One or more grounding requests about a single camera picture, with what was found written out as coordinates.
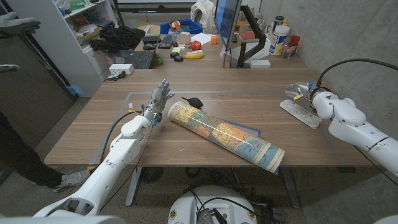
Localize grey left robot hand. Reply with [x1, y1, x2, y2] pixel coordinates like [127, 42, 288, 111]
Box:
[142, 78, 175, 121]

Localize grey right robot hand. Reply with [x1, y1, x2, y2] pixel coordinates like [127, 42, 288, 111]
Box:
[284, 81, 318, 100]

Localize person's gloved hand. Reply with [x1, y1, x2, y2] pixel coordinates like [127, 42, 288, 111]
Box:
[0, 11, 41, 35]
[0, 63, 22, 74]

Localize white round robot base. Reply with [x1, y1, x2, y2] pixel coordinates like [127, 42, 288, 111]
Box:
[167, 185, 258, 224]

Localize white speckled pen bag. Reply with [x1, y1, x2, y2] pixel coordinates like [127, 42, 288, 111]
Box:
[279, 99, 323, 129]

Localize black rubber air blower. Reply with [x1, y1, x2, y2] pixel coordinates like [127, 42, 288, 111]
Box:
[181, 96, 203, 109]

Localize rolled colourful map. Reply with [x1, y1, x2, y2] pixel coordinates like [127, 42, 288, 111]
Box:
[167, 101, 285, 174]

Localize dark wood cabinet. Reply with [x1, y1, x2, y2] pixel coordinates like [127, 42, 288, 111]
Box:
[0, 30, 78, 147]

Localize clear glass jar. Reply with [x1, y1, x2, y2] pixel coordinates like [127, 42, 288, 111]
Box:
[282, 42, 296, 59]

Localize black laptop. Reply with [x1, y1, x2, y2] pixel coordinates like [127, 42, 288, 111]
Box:
[119, 30, 162, 70]

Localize black power plug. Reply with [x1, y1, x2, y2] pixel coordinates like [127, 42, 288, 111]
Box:
[105, 70, 127, 82]

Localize white power strip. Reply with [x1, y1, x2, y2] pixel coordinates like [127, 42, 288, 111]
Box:
[108, 63, 135, 76]

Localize white flat box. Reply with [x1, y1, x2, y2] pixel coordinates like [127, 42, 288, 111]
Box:
[249, 59, 271, 69]

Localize white shelf unit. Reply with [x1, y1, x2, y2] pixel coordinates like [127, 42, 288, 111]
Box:
[6, 0, 119, 98]

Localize white wipes canister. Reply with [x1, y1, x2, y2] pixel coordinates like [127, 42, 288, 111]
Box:
[269, 25, 290, 57]

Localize yellow banana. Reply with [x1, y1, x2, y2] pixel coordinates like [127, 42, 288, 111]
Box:
[183, 51, 205, 60]

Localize black keyboard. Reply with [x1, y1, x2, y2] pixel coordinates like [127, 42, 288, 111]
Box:
[157, 33, 175, 50]

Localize beige cup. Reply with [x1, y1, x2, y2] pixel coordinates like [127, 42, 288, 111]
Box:
[179, 31, 192, 45]

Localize black round fan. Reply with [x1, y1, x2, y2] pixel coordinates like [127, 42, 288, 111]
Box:
[139, 167, 164, 184]

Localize black crumpled clothing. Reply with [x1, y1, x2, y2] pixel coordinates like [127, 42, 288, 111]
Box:
[89, 24, 146, 54]

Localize white paper sheet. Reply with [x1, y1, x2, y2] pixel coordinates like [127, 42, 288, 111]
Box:
[190, 32, 215, 46]

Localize person's leg black trousers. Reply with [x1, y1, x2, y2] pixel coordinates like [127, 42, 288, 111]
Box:
[0, 113, 63, 189]

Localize blue plastic bin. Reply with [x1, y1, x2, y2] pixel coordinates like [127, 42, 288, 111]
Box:
[160, 18, 203, 35]

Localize grey metal table leg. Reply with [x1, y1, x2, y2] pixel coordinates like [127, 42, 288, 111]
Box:
[125, 167, 142, 207]
[279, 167, 301, 208]

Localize white jacket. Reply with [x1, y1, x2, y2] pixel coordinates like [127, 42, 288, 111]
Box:
[190, 0, 217, 30]

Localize computer monitor blue screen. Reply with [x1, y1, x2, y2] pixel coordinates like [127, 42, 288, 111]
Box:
[214, 0, 243, 50]

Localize white sneaker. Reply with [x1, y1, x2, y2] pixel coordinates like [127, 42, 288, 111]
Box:
[52, 169, 91, 193]

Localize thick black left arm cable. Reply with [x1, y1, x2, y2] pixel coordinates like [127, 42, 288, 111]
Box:
[99, 109, 144, 164]

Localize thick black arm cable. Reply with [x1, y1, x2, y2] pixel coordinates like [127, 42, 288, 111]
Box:
[99, 109, 144, 164]
[316, 58, 398, 88]

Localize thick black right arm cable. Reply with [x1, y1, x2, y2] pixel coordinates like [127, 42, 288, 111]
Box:
[316, 58, 398, 88]

